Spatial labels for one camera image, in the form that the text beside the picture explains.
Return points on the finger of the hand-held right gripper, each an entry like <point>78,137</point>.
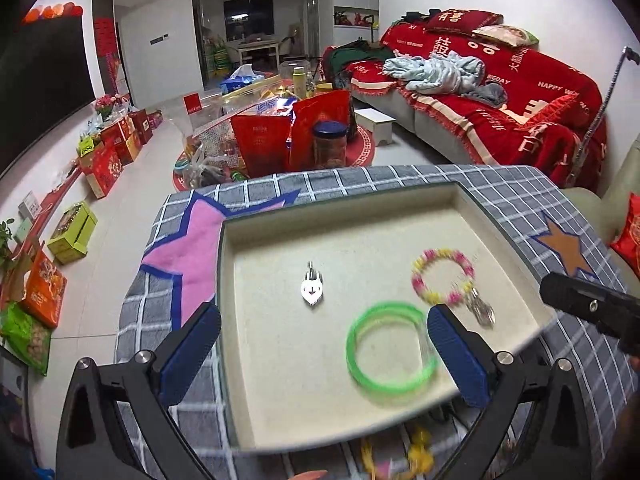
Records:
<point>580,300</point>

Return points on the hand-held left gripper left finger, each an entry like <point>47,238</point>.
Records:
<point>190,355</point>

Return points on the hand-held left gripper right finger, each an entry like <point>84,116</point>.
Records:
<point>457,355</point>

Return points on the green translucent bangle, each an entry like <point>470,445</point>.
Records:
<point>352,355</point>

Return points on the beige flocked jewelry tray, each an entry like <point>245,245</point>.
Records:
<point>350,240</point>

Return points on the silver hair clip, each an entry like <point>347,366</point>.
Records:
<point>481,310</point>

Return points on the red patterned cushion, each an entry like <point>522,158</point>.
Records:
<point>630,242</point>

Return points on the beige armchair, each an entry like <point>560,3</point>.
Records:
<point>600,205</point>

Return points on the small silver pendant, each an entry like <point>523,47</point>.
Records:
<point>311,290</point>

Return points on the orange box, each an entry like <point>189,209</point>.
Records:
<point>45,290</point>

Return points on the green snack bag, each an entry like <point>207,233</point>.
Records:
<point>25,340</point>

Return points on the green cardboard box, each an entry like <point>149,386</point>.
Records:
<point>72,232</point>

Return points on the grey plaid star cloth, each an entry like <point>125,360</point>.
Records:
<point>400,175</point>

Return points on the clear plastic bag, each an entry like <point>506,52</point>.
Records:
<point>205,165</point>

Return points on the metal pole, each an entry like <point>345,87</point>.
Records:
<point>600,110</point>

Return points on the red square cushion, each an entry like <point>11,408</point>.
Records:
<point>550,110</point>

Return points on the large red gift box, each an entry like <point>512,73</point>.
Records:
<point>107,170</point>

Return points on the green potted plant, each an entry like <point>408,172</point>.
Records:
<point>5,240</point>

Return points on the small red gift bag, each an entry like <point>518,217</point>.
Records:
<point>260,142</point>

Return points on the grey crumpled cloth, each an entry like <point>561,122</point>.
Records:
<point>487,94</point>

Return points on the red covered sofa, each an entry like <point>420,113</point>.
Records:
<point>525,75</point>

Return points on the small red gift box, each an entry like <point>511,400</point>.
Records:
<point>142,125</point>

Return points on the small white stool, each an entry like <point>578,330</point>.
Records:
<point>377,125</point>

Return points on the blue lid jar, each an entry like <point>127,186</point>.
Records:
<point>330,145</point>

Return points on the pink flower bouquet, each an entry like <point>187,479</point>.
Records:
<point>107,105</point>

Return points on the light blue blanket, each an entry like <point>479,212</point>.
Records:
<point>440,72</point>

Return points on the large red gift bag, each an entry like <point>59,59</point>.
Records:
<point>320,115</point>

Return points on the floral pillow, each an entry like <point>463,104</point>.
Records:
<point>505,35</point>

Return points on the blue tissue box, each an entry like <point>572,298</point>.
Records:
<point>240,80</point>

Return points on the green bottle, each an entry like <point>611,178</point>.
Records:
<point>299,82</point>

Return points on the red embroidered pillow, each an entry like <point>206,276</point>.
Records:
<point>462,20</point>

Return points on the white dining table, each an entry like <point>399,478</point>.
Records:
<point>257,50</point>

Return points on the black flat television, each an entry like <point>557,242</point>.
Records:
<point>40,75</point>

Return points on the dark green clothing pile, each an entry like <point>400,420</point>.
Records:
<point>360,52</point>

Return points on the dark window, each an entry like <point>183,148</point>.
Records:
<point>248,15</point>

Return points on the red orange ball garland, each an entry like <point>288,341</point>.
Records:
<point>50,10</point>

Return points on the red wall decoration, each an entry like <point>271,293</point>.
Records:
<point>105,35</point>

